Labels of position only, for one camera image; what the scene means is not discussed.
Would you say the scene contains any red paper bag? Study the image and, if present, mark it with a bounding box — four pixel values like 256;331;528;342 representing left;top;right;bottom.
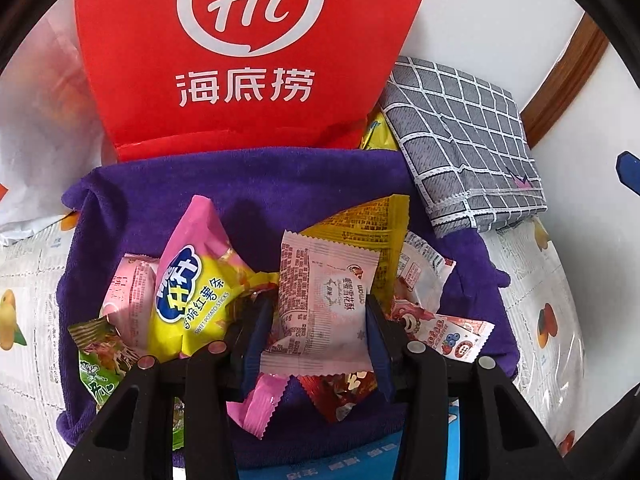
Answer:
74;0;440;163

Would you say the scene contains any purple towel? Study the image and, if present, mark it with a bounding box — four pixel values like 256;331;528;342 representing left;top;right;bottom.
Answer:
55;146;521;471

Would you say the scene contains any white plastic bag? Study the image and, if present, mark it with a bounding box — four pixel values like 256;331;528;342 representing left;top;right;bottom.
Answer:
0;10;121;247

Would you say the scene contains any wooden door frame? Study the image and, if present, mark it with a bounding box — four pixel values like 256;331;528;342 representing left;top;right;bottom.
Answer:
520;12;611;148

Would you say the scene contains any white pink crinkled snack packet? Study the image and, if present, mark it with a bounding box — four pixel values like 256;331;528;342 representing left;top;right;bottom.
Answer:
395;230;457;306

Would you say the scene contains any green snack packet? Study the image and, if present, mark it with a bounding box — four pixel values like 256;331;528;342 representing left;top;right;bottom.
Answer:
67;317;186;453

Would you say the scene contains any red square snack packet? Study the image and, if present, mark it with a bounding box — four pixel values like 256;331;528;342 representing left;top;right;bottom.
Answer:
298;370;381;423

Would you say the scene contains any gold foil packet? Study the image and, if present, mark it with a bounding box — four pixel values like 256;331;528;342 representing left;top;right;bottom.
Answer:
357;110;401;152

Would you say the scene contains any blue tissue pack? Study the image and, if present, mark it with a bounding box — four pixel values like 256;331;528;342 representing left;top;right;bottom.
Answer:
240;397;463;480

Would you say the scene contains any white bear print snack packet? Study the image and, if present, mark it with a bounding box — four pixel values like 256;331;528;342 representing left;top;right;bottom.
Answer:
392;297;496;363

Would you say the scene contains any pink and yellow snack packet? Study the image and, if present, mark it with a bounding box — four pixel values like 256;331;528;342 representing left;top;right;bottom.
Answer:
149;196;281;358

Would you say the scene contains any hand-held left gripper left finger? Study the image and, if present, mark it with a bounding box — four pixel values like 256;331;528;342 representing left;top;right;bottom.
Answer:
57;294;274;480

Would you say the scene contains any small pink snack packet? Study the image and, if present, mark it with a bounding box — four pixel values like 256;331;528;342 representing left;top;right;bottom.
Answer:
102;255;161;348

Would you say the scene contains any grey checked folded cloth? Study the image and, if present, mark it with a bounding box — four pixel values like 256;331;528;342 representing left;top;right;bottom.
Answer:
377;56;549;240

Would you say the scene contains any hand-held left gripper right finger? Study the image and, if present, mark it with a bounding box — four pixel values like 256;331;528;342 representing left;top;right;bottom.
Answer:
365;292;576;480

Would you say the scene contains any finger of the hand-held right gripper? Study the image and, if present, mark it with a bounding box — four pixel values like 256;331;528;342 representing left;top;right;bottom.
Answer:
616;151;640;192

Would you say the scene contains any pale pink snack packet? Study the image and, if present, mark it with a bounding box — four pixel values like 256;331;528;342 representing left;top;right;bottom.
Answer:
260;230;382;377

